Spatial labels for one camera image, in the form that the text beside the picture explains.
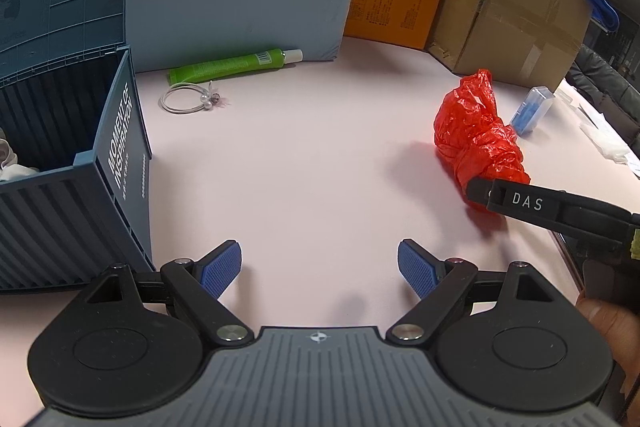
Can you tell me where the person's right hand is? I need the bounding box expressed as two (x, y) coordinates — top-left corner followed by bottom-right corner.
(575, 297), (640, 377)

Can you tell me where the clear box of blue items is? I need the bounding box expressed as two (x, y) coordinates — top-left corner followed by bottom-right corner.
(509, 87), (555, 138)

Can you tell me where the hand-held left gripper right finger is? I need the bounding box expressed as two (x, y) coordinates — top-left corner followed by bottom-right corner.
(386, 238), (567, 348)

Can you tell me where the blue plastic storage box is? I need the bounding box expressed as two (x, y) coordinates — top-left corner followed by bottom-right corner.
(0, 0), (153, 293)

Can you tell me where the silver bracelet with pearls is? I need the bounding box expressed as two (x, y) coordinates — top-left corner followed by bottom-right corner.
(160, 81), (226, 114)

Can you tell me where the white cloth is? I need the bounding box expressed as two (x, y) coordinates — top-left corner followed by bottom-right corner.
(0, 139), (41, 182)

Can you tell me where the red plastic bag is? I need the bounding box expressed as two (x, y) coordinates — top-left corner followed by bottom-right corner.
(433, 68), (532, 220)

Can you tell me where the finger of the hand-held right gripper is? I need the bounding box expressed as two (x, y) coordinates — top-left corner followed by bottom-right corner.
(466, 176), (568, 229)

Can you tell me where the white plastic bag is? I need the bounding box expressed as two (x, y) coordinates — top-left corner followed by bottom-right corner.
(580, 122), (631, 162)

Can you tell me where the green tube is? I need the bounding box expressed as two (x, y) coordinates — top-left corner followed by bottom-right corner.
(167, 48), (304, 85)

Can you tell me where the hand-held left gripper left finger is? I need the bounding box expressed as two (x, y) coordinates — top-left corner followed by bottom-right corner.
(86, 239), (253, 348)

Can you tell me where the brown cardboard box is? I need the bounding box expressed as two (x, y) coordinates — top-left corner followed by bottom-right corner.
(426, 0), (593, 92)

